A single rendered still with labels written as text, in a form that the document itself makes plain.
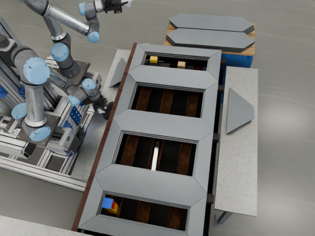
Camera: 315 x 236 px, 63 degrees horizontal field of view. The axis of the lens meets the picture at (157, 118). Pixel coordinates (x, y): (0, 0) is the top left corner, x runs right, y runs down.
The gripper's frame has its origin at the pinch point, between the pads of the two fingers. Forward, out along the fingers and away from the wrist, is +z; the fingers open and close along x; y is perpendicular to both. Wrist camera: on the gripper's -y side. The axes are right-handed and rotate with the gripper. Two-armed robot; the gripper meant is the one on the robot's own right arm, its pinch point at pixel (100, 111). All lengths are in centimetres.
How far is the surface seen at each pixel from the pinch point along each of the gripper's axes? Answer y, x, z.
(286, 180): 159, 2, 91
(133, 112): 22.9, 6.3, 5.6
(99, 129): -6.1, -4.0, 22.7
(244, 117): 105, 17, 12
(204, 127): 77, 2, 6
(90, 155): -6.0, -26.9, 22.6
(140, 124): 31.0, -3.4, 5.6
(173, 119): 54, 4, 6
